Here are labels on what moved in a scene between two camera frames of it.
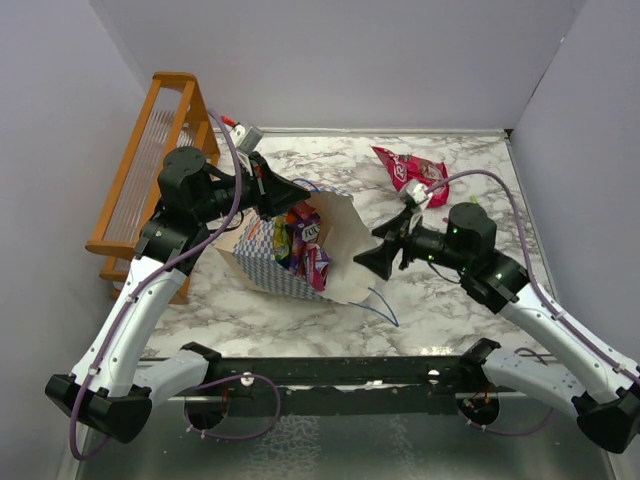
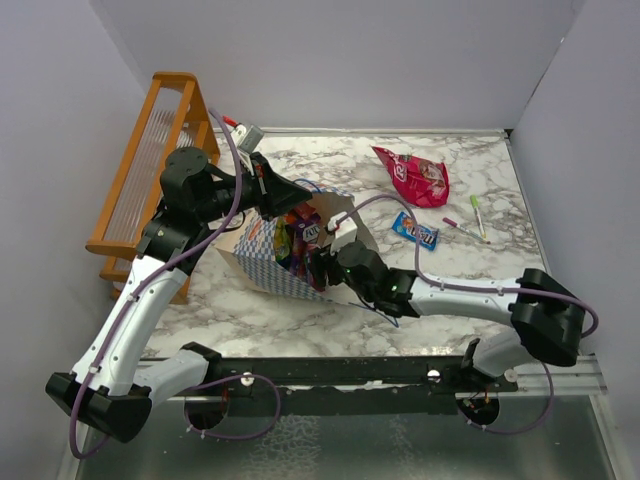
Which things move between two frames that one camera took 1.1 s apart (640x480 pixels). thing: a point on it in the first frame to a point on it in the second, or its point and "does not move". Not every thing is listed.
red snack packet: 304,210 does not move
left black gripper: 273,193 does not move
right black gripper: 403,227 to 321,259
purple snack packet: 309,259 does not move
